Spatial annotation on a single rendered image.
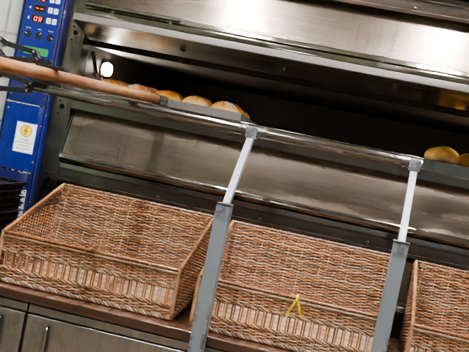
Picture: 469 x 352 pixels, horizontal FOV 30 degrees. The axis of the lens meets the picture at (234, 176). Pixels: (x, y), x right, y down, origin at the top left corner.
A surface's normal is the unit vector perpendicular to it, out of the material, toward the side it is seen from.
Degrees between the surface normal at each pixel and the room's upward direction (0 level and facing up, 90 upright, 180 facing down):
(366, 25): 70
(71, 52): 90
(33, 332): 90
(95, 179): 90
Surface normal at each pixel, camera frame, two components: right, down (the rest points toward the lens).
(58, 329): -0.18, 0.04
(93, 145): -0.09, -0.31
